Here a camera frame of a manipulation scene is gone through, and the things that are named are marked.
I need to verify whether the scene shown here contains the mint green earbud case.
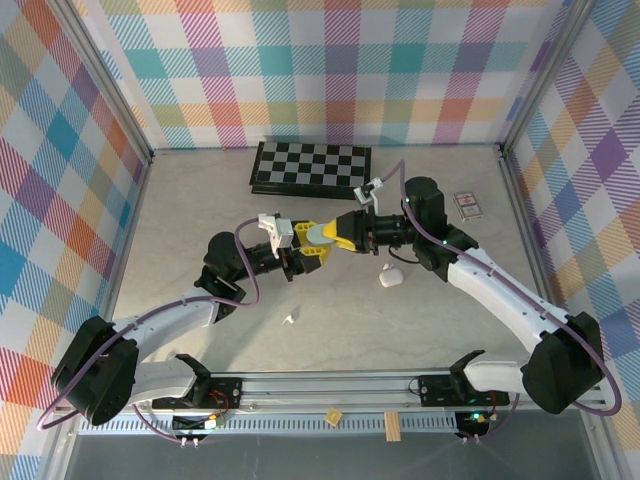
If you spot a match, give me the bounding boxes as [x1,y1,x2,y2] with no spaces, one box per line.
[303,222,332,248]

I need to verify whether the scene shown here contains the playing card box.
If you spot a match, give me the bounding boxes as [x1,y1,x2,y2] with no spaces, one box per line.
[452,192,487,223]

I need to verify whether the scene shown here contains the black and white chessboard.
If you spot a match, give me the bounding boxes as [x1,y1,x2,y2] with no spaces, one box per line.
[248,141,374,202]

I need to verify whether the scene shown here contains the left controller board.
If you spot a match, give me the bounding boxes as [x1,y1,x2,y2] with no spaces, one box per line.
[171,413,225,435]

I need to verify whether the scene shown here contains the controller board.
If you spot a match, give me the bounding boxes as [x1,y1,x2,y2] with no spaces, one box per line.
[171,413,225,435]
[455,410,490,437]

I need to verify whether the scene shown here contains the small wooden block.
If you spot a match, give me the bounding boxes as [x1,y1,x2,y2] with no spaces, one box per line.
[384,410,403,443]

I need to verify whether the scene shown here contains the right controller board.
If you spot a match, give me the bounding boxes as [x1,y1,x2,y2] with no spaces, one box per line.
[455,410,490,437]

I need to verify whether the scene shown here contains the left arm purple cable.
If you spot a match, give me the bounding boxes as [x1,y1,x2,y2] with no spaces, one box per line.
[38,219,264,444]

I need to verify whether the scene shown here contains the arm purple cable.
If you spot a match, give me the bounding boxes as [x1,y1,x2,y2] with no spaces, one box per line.
[38,219,264,444]
[379,159,624,444]

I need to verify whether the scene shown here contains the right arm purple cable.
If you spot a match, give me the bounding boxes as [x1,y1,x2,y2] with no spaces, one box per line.
[379,159,624,444]

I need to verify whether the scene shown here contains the aluminium side rail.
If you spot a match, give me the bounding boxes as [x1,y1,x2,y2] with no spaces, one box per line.
[52,149,154,411]
[497,144,604,384]

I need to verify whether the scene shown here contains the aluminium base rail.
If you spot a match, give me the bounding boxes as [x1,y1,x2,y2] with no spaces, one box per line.
[54,370,604,415]

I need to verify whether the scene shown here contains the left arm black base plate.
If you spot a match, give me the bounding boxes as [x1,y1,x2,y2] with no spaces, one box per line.
[151,377,245,410]

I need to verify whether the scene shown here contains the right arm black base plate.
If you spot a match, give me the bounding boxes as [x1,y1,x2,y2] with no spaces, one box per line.
[416,372,512,407]

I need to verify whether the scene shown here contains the slotted white cable duct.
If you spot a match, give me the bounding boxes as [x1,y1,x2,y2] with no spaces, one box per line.
[78,413,464,436]

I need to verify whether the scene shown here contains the aluminium frame post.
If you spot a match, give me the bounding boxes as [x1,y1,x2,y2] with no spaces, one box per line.
[497,0,599,159]
[63,0,155,164]

